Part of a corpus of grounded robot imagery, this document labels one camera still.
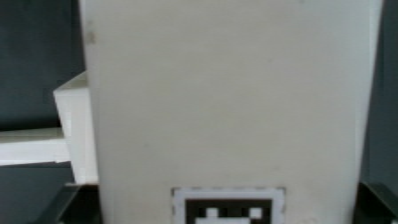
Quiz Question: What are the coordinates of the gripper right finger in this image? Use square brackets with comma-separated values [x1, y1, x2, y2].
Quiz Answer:
[353, 182, 398, 224]

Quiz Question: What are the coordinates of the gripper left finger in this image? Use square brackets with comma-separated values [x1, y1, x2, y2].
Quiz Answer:
[39, 184, 102, 224]

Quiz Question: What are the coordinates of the white cabinet body box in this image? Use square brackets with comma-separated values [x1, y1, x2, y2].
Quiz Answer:
[53, 73, 97, 184]

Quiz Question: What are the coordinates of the white cabinet top block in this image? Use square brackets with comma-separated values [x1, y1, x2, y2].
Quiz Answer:
[79, 0, 385, 224]

